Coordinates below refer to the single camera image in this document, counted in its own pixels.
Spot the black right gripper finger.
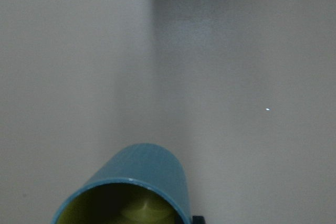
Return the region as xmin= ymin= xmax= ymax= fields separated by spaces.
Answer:
xmin=192 ymin=215 xmax=205 ymax=224

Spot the blue mug with green inside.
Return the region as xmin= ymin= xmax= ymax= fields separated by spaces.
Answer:
xmin=52 ymin=143 xmax=192 ymax=223

